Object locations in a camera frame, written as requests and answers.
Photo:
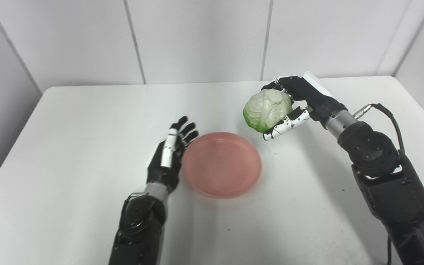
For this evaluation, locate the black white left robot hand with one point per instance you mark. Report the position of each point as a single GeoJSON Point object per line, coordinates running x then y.
{"type": "Point", "coordinates": [164, 169]}

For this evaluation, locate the pink round plate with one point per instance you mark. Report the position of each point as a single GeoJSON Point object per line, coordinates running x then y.
{"type": "Point", "coordinates": [221, 165]}

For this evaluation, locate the green white toy cabbage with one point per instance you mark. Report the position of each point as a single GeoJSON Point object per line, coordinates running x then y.
{"type": "Point", "coordinates": [267, 108]}

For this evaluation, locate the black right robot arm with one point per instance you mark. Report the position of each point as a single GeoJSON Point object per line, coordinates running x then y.
{"type": "Point", "coordinates": [388, 176]}

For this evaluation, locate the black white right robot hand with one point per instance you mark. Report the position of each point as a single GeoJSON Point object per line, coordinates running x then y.
{"type": "Point", "coordinates": [315, 97]}

